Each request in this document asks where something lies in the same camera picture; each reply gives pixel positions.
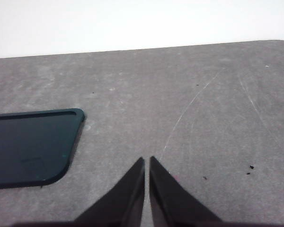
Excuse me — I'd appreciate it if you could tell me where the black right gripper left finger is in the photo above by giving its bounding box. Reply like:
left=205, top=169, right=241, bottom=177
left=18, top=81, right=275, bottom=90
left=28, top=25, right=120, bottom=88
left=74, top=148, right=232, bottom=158
left=14, top=157, right=145, bottom=227

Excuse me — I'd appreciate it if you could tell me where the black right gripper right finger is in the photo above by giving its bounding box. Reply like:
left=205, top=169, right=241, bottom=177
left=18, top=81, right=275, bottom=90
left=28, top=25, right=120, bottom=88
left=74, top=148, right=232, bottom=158
left=148, top=155, right=284, bottom=227

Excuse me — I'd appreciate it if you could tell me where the dark rectangular tray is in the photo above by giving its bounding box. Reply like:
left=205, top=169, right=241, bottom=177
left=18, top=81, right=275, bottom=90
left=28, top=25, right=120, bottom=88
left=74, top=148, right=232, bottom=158
left=0, top=108, right=86, bottom=191

